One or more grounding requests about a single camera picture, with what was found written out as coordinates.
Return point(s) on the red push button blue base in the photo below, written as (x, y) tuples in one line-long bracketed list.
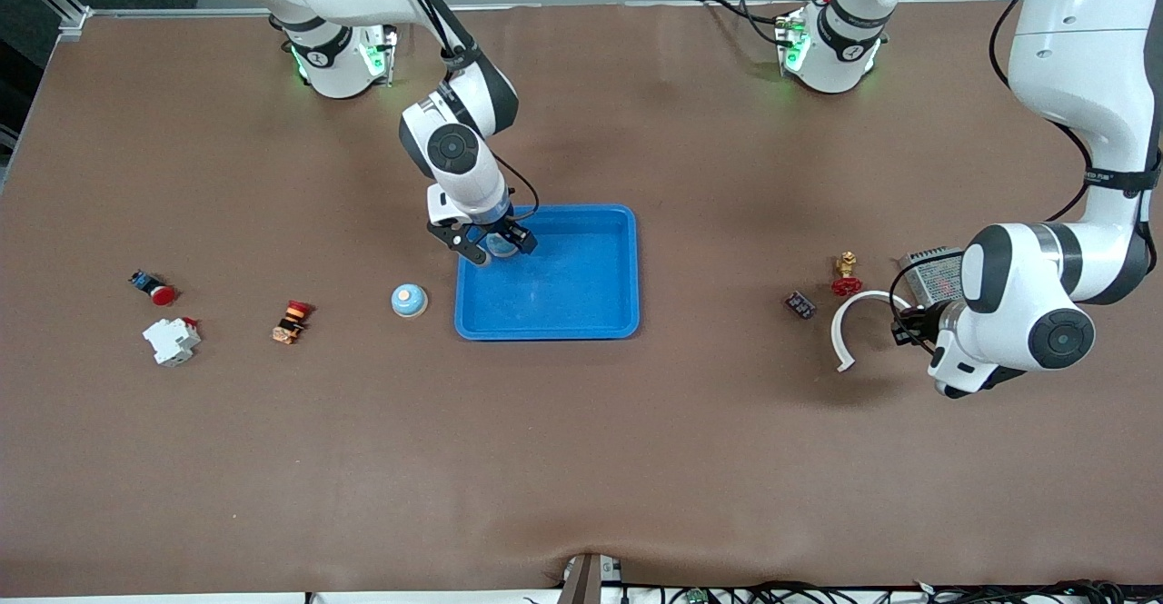
[(162, 294)]

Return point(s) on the white circuit breaker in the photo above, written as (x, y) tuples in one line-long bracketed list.
[(171, 342)]

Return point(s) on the small green connector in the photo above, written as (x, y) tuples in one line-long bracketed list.
[(696, 596)]

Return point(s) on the metal mesh power supply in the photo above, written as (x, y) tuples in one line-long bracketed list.
[(936, 279)]

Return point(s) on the red orange striped switch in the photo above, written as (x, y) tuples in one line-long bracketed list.
[(291, 322)]

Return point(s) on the white curved plastic duct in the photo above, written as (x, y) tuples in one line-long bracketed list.
[(837, 336)]

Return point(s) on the grey metal table bracket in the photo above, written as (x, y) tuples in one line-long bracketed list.
[(581, 581)]

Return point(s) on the blue plastic tray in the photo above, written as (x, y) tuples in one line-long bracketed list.
[(563, 286)]

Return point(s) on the brown table mat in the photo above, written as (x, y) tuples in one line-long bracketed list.
[(581, 450)]

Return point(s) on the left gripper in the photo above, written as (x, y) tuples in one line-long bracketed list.
[(919, 321)]

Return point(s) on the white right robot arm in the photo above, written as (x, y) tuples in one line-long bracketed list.
[(336, 64)]

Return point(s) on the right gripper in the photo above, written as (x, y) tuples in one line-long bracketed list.
[(511, 233)]

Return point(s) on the dark terminal block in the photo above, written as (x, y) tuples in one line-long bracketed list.
[(800, 304)]

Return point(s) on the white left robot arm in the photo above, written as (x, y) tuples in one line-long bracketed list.
[(1081, 59)]

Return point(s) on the blue dome call bell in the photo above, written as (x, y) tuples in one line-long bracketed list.
[(410, 301), (498, 245)]

